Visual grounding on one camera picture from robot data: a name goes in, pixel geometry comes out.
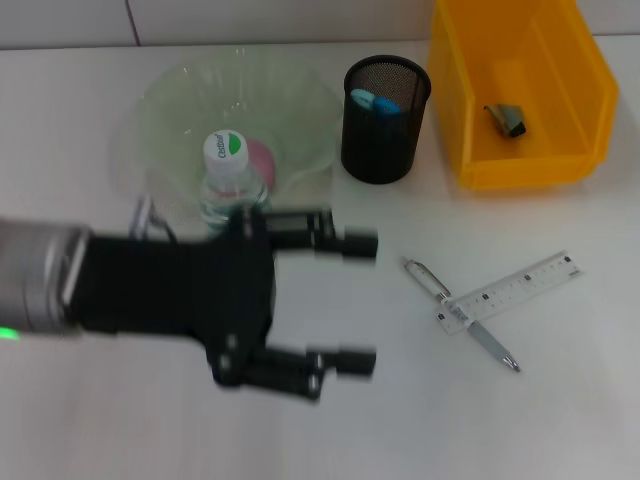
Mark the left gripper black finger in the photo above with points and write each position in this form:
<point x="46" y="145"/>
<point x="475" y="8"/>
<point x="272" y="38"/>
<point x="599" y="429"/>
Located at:
<point x="320" y="367"/>
<point x="325" y="235"/>

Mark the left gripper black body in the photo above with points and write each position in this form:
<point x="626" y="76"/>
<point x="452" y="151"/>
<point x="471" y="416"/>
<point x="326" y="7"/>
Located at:
<point x="175" y="290"/>

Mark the clear water bottle green label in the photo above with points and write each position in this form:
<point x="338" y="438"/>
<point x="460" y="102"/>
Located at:
<point x="225" y="150"/>

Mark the blue and teal scissors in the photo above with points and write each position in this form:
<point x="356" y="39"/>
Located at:
<point x="375" y="102"/>

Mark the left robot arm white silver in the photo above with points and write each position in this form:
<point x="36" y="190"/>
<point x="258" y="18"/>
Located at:
<point x="35" y="280"/>

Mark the pink peach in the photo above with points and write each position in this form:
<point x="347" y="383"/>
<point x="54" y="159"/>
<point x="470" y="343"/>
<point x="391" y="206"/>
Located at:
<point x="262" y="160"/>

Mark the black mesh pen holder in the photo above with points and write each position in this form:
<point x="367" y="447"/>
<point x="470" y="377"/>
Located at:
<point x="380" y="150"/>

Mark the clear silver ballpoint pen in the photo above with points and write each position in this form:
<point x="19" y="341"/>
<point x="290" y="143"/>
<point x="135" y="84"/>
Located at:
<point x="430" y="280"/>

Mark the green glass fruit plate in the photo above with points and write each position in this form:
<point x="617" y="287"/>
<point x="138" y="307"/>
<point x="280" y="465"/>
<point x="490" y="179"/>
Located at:
<point x="200" y="100"/>

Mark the clear plastic ruler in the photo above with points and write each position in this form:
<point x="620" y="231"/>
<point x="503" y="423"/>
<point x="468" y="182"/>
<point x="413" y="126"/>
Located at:
<point x="530" y="285"/>

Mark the yellow plastic storage bin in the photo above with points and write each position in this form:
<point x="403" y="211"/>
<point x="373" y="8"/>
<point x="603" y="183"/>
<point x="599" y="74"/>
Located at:
<point x="575" y="165"/>

